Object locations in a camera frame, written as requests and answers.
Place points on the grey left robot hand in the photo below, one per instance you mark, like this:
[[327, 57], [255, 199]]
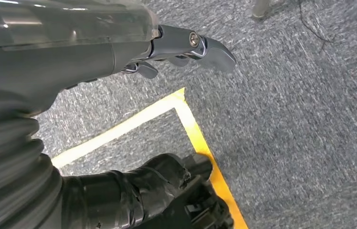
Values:
[[55, 63]]

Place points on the stainless steel workbench table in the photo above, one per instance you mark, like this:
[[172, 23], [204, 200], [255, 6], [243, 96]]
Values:
[[260, 8]]

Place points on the yellow floor tape mark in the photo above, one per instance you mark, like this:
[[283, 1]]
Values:
[[197, 136]]

